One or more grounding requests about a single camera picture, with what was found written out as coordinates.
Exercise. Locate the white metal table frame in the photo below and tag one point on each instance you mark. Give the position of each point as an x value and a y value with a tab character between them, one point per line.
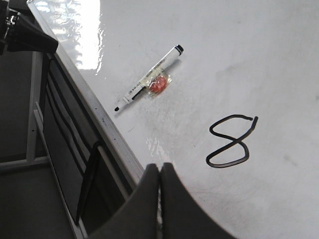
93	167

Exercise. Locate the white black whiteboard marker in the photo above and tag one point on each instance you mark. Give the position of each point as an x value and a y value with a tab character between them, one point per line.
155	80

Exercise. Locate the white whiteboard with aluminium frame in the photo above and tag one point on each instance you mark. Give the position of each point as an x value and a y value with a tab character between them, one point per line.
240	118

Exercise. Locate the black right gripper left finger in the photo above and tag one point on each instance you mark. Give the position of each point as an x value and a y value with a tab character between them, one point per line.
137	217

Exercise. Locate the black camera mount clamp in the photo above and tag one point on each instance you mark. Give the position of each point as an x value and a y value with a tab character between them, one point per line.
17	33

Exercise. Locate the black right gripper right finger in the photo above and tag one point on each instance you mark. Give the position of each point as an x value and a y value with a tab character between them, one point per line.
182	217

